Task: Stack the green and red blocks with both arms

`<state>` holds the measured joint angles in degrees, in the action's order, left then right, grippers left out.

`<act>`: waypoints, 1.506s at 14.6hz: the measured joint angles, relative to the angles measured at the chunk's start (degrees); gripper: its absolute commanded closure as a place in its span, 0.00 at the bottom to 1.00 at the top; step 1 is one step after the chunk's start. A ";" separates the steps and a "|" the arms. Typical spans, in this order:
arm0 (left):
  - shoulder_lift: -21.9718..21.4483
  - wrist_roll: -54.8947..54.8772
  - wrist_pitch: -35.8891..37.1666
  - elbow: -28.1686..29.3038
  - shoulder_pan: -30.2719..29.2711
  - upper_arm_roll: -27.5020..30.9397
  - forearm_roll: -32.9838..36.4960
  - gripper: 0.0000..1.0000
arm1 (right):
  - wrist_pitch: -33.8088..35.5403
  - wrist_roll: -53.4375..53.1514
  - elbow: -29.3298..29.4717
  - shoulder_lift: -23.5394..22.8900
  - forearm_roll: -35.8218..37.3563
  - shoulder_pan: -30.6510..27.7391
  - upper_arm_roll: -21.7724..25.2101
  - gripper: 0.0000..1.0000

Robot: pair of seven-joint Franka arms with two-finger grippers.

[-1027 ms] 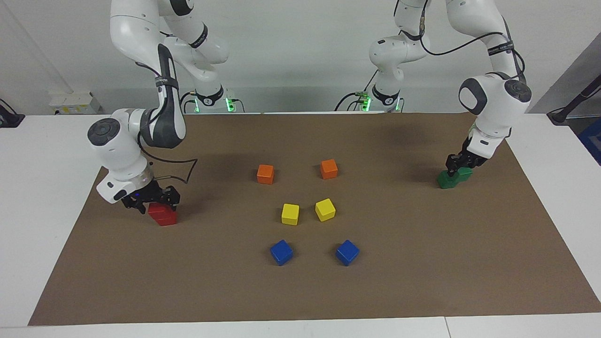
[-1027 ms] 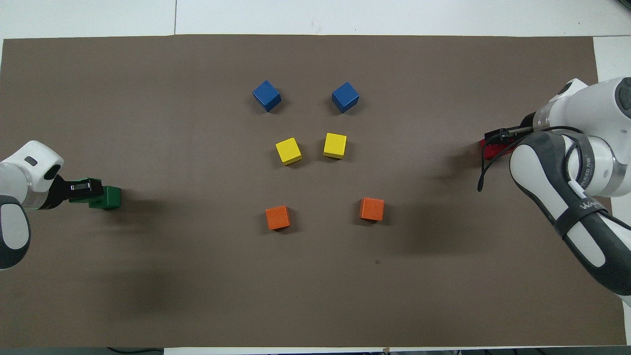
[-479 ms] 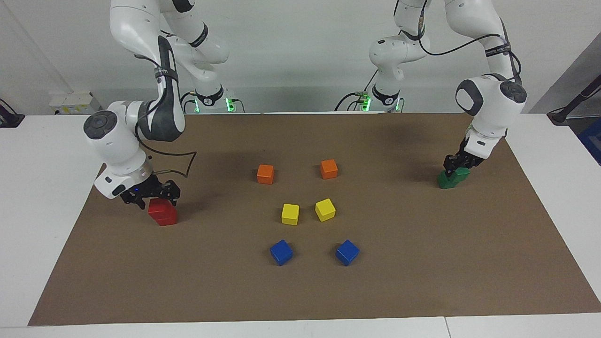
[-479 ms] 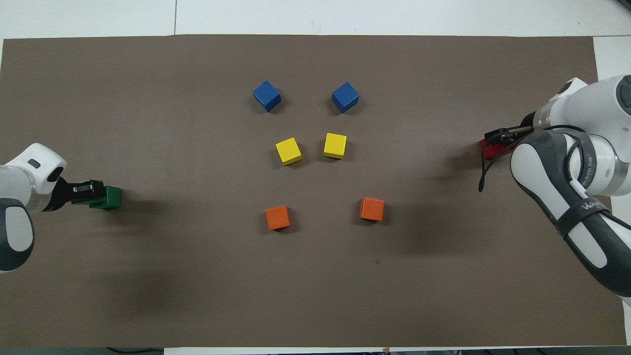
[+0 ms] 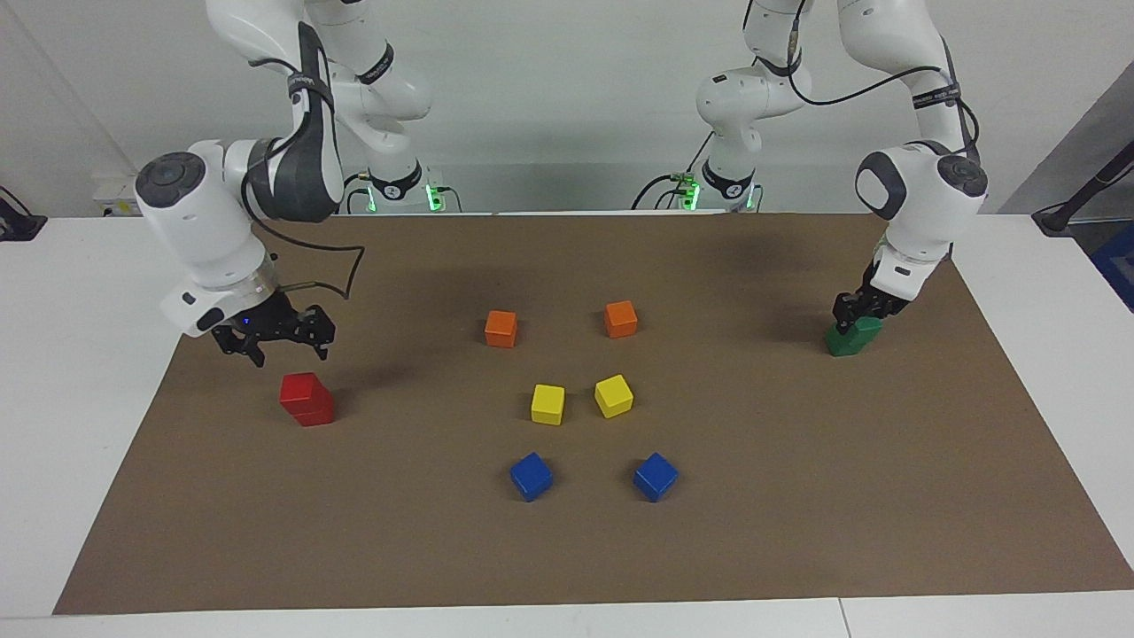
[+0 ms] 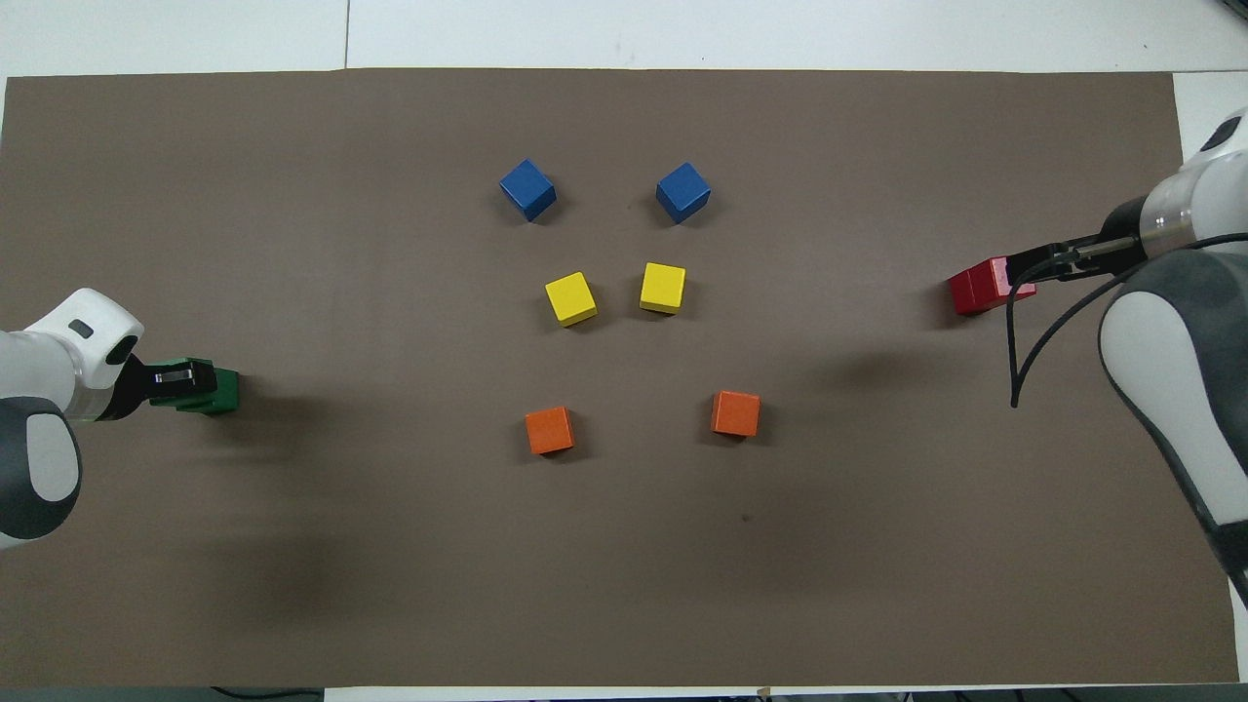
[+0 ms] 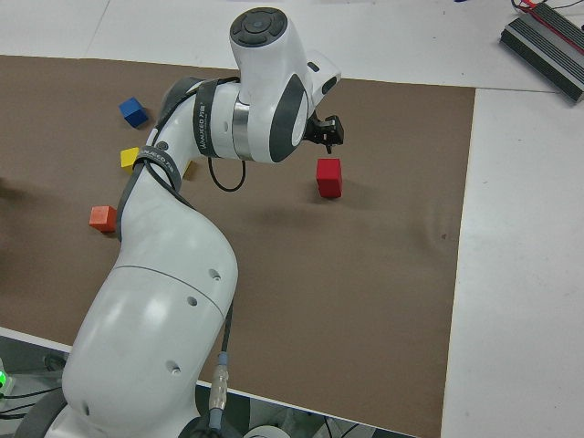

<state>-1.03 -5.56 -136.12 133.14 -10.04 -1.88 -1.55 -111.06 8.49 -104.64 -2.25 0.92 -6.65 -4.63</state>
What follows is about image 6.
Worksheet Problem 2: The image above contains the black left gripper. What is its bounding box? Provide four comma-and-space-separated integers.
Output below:
119, 354, 218, 420

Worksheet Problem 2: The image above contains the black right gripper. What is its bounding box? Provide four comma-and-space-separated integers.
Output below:
1007, 198, 1150, 284

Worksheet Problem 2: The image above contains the orange wooden cube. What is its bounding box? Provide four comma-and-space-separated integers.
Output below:
711, 390, 761, 439
525, 406, 576, 456

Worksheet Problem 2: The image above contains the blue wooden cube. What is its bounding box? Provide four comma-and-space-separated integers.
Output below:
499, 158, 558, 222
655, 161, 712, 225

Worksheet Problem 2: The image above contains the yellow wooden cube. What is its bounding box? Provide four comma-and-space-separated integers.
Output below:
544, 271, 599, 328
639, 261, 687, 316

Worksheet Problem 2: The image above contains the brown table mat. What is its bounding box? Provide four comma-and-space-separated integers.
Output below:
0, 66, 1241, 688

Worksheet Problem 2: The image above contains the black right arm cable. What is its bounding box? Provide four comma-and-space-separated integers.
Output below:
1004, 232, 1248, 409

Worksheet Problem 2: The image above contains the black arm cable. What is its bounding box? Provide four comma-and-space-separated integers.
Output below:
210, 685, 325, 701
1004, 232, 1248, 409

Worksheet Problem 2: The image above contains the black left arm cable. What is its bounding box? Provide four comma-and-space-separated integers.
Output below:
210, 685, 325, 701

